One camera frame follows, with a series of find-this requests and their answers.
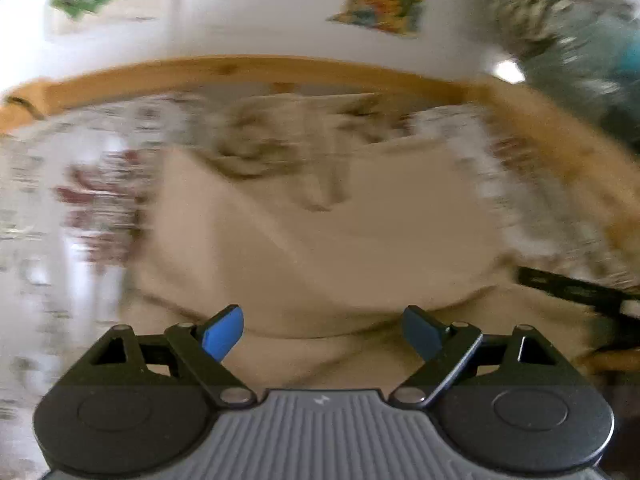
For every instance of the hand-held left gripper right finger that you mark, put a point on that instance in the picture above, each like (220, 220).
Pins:
(422, 332)

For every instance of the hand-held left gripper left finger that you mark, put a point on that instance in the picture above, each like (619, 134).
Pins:
(224, 332)

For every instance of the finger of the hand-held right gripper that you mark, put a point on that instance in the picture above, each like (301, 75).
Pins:
(565, 287)

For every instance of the large beige garment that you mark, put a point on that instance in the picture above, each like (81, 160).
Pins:
(325, 260)

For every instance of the floral patterned bed sheet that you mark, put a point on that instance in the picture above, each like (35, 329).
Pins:
(50, 185)

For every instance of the mottled teal cloth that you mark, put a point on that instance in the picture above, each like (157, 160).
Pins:
(565, 25)

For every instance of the wooden bed frame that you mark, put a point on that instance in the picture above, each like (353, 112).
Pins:
(250, 67)

